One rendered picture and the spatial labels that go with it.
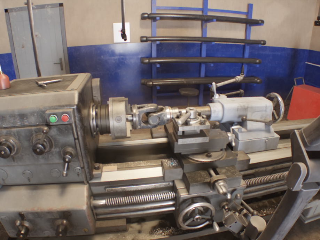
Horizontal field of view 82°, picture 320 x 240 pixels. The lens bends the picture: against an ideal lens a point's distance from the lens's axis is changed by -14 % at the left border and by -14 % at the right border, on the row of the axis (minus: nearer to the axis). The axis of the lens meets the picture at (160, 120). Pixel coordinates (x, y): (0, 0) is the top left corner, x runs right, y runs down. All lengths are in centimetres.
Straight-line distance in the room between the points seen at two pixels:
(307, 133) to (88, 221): 108
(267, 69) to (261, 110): 394
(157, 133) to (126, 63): 283
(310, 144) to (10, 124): 115
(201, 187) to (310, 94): 313
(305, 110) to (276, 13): 238
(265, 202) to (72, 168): 141
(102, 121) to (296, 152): 96
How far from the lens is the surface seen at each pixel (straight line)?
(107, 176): 123
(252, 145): 148
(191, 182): 111
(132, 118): 125
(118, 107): 117
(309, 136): 56
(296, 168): 56
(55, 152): 111
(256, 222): 80
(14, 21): 460
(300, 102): 407
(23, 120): 110
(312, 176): 56
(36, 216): 128
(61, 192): 122
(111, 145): 151
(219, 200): 128
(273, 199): 186
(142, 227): 150
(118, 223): 145
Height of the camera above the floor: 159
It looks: 24 degrees down
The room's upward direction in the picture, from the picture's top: straight up
